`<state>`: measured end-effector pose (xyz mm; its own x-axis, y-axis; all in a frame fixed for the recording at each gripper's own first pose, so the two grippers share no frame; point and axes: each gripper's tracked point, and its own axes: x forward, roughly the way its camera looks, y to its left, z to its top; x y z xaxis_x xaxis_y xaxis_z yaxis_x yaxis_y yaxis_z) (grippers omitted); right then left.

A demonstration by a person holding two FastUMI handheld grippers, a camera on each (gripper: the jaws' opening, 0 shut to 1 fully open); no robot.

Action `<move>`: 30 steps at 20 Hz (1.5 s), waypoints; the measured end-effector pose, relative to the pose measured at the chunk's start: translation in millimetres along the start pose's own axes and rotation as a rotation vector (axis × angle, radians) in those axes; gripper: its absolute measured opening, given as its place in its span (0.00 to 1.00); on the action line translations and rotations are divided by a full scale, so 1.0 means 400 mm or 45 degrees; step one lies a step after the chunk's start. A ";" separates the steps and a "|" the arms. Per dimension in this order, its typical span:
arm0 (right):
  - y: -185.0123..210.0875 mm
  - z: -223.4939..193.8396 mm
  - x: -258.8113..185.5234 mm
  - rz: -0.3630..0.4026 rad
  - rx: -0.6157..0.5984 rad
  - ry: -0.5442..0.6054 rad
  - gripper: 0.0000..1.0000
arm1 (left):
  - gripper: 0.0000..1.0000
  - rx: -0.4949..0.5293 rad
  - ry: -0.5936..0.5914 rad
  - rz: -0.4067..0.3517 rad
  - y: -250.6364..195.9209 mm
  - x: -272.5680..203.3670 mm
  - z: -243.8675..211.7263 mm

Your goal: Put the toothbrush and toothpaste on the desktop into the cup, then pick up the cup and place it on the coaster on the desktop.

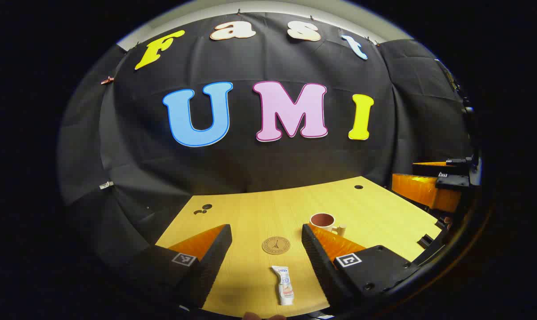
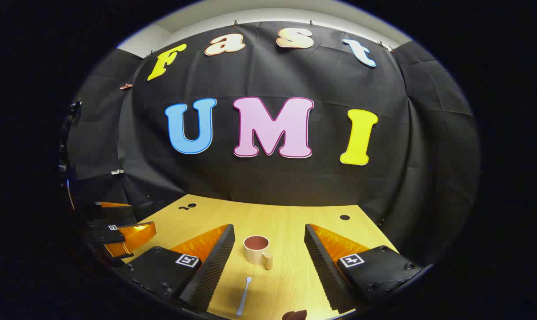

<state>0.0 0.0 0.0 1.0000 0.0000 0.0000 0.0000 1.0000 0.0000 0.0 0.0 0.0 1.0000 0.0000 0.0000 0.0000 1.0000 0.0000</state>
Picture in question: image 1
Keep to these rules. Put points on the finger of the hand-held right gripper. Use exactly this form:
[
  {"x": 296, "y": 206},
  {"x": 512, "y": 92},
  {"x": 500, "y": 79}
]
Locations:
[
  {"x": 442, "y": 169},
  {"x": 419, "y": 189}
]

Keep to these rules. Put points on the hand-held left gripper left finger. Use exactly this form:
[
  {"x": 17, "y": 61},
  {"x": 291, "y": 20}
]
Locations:
[{"x": 215, "y": 258}]

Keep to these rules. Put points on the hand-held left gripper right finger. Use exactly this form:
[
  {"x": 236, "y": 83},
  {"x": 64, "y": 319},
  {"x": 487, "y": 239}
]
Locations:
[{"x": 315, "y": 258}]

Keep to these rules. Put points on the white cup brown inside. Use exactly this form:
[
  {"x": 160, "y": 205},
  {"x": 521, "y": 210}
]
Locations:
[{"x": 324, "y": 221}]

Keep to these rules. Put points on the round cork coaster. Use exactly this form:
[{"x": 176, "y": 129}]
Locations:
[{"x": 276, "y": 245}]

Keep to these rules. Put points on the white toothpaste tube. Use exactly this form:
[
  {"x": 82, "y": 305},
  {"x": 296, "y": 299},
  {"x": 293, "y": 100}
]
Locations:
[{"x": 285, "y": 286}]

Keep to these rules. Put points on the wooden desktop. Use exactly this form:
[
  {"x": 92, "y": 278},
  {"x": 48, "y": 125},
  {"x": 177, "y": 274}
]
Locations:
[{"x": 259, "y": 213}]

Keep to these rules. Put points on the black backdrop cloth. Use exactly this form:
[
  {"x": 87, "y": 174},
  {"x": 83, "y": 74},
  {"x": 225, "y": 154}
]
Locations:
[{"x": 250, "y": 164}]

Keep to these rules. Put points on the silver clip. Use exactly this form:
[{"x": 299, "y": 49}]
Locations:
[{"x": 106, "y": 185}]

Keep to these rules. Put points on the copper clip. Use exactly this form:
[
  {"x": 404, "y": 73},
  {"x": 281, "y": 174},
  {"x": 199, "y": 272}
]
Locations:
[{"x": 107, "y": 80}]

